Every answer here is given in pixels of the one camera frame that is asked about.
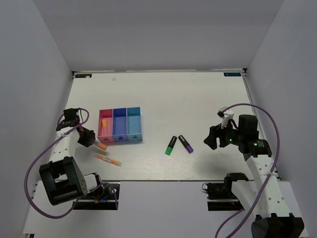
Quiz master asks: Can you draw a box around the orange capped highlighter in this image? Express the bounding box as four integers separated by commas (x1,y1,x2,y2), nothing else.
91,140,107,150
102,119,108,136

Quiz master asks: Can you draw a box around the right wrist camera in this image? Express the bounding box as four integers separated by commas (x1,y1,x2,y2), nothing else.
217,107,234,129

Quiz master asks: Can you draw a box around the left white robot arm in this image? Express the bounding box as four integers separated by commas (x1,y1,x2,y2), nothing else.
39,108,106,205

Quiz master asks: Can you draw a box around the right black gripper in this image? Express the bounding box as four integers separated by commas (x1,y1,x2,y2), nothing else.
204,118,244,150

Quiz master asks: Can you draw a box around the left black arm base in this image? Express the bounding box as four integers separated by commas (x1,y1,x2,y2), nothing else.
74,182,120,211

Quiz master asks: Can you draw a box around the purple capped black highlighter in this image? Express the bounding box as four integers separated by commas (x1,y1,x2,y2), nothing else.
178,135,194,154

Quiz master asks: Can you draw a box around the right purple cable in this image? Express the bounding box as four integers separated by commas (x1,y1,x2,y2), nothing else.
214,103,278,238

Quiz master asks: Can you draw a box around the pink container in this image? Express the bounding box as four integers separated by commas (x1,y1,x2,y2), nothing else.
98,109,114,144

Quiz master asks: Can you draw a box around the dark blue container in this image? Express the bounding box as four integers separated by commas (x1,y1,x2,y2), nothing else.
112,108,128,142

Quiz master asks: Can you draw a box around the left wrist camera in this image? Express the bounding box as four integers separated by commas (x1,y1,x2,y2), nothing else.
63,108,80,123

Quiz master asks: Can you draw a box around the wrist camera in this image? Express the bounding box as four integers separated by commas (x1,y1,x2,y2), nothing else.
217,107,234,129
63,108,80,123

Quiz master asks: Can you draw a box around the blue corner label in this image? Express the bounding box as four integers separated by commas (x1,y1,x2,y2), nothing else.
75,74,92,78
223,72,241,77

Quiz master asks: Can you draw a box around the light blue container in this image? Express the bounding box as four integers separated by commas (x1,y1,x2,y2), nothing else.
127,107,143,141

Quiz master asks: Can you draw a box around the right blue corner label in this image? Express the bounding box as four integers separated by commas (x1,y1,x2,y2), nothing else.
223,72,241,77

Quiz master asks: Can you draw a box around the left blue corner label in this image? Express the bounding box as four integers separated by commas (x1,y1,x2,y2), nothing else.
75,74,92,78

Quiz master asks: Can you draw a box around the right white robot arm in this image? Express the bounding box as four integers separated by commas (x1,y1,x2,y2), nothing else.
203,112,304,238

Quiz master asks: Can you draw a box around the green capped black highlighter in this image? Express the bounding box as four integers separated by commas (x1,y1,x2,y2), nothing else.
165,136,177,155

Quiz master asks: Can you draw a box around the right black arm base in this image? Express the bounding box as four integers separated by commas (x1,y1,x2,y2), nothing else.
202,182,243,211

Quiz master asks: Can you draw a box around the yellow pink highlighter pen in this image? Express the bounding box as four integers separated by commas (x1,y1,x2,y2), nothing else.
95,154,122,167

